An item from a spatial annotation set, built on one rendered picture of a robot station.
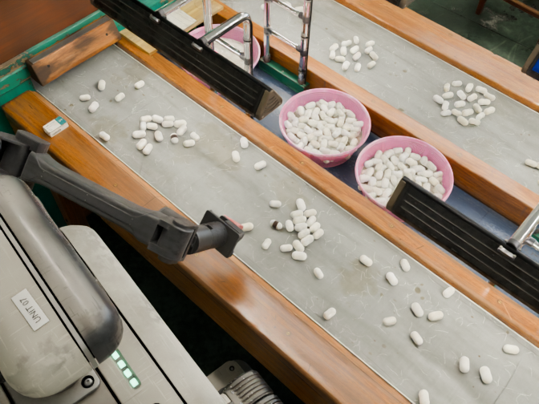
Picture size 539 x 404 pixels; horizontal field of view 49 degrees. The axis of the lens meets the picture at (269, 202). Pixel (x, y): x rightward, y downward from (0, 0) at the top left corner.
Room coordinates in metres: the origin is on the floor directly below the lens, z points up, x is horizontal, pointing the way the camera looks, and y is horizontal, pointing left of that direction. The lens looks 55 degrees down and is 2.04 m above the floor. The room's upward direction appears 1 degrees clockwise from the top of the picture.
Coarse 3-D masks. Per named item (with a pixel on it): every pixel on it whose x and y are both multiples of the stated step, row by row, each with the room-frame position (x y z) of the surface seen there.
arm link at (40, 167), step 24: (48, 144) 0.80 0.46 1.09; (24, 168) 0.75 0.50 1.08; (48, 168) 0.74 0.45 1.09; (72, 192) 0.70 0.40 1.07; (96, 192) 0.69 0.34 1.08; (120, 216) 0.65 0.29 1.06; (144, 216) 0.64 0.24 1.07; (168, 216) 0.66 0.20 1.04; (144, 240) 0.61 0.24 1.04; (168, 240) 0.60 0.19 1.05
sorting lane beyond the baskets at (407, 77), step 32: (224, 0) 1.79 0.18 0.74; (256, 0) 1.79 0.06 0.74; (288, 0) 1.80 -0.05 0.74; (320, 0) 1.80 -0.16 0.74; (288, 32) 1.62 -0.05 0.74; (320, 32) 1.62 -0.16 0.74; (352, 32) 1.63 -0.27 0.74; (384, 32) 1.63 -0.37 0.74; (352, 64) 1.47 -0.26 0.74; (384, 64) 1.47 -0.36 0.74; (416, 64) 1.48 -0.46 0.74; (448, 64) 1.48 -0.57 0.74; (384, 96) 1.33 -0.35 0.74; (416, 96) 1.33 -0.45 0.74; (480, 96) 1.34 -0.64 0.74; (448, 128) 1.20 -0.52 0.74; (480, 128) 1.20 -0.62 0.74; (512, 128) 1.21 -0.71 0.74; (512, 160) 1.08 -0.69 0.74
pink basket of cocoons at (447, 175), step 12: (372, 144) 1.11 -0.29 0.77; (384, 144) 1.12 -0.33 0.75; (396, 144) 1.13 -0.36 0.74; (408, 144) 1.13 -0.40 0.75; (420, 144) 1.12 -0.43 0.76; (360, 156) 1.06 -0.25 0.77; (420, 156) 1.10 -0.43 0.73; (432, 156) 1.09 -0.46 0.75; (360, 168) 1.04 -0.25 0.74; (444, 168) 1.04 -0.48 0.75; (444, 180) 1.01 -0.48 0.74; (444, 192) 0.96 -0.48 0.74; (396, 216) 0.90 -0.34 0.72
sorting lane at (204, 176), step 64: (128, 64) 1.44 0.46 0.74; (128, 128) 1.17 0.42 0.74; (192, 128) 1.18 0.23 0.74; (192, 192) 0.94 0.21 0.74; (256, 192) 0.95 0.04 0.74; (320, 192) 0.95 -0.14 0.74; (256, 256) 0.75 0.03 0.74; (320, 256) 0.76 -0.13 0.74; (384, 256) 0.76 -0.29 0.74; (320, 320) 0.58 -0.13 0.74; (448, 320) 0.59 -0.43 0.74; (448, 384) 0.44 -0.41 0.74; (512, 384) 0.44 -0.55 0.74
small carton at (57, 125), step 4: (60, 116) 1.17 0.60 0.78; (52, 120) 1.15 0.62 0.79; (56, 120) 1.15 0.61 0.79; (60, 120) 1.15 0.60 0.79; (64, 120) 1.15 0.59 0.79; (48, 124) 1.14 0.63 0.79; (52, 124) 1.14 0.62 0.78; (56, 124) 1.14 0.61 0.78; (60, 124) 1.14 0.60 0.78; (64, 124) 1.14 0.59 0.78; (44, 128) 1.12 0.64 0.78; (48, 128) 1.12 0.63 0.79; (52, 128) 1.12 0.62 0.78; (56, 128) 1.12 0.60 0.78; (60, 128) 1.13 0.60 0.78; (64, 128) 1.14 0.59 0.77; (48, 132) 1.11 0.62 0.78; (52, 132) 1.11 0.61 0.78; (56, 132) 1.12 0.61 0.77; (52, 136) 1.11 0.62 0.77
